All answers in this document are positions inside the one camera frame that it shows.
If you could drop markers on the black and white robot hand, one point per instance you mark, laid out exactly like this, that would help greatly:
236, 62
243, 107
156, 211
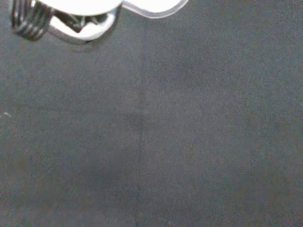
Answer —
78, 16

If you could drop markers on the black bench cloth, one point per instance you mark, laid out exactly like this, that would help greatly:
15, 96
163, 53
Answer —
151, 132

